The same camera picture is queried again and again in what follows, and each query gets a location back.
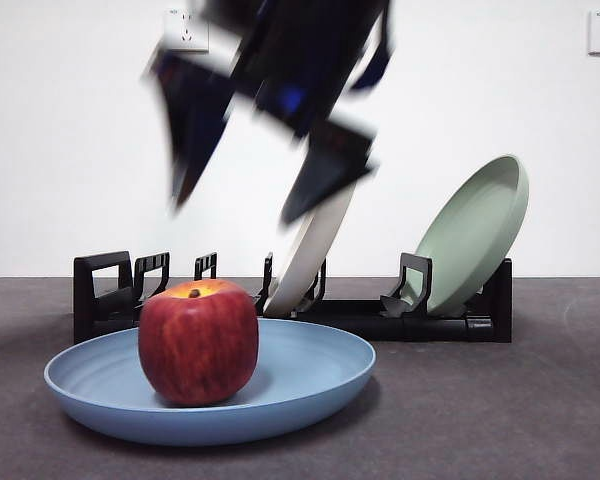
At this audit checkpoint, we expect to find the black plate rack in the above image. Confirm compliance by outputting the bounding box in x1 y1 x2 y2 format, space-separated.
72 250 513 345

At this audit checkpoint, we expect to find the green plate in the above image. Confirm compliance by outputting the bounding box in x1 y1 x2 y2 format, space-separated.
413 153 530 317

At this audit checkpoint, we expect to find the red apple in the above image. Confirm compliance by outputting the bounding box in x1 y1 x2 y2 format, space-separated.
137 278 260 407

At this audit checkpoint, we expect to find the blue plate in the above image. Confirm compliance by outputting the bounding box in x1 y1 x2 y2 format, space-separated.
43 317 377 447

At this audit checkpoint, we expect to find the cream plate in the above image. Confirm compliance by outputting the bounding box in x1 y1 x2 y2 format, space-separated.
263 179 359 317

